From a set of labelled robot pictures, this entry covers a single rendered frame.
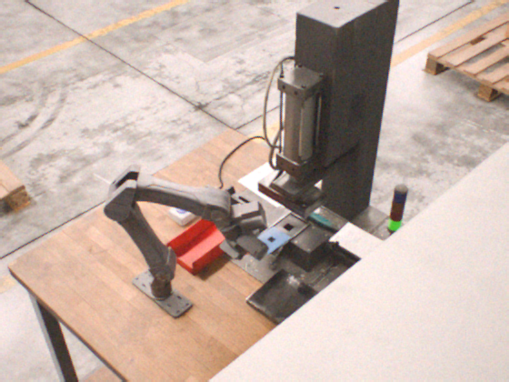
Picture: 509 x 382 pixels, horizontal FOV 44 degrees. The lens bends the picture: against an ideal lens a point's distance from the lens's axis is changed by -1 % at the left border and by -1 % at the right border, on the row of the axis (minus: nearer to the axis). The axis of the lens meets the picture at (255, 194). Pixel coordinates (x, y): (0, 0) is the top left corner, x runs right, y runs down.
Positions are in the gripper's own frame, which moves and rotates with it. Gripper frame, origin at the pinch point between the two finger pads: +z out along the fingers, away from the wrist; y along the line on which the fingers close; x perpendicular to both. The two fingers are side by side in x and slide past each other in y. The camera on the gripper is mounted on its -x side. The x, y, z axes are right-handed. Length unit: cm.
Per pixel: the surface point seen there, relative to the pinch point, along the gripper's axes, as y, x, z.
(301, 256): 9.3, -8.4, 11.9
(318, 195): 24.3, -7.4, -2.1
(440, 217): 10, -61, -70
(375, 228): 33.9, -14.9, 29.3
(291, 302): -3.8, -16.1, 8.8
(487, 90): 211, 50, 207
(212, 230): 0.7, 22.4, 12.8
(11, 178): -29, 190, 84
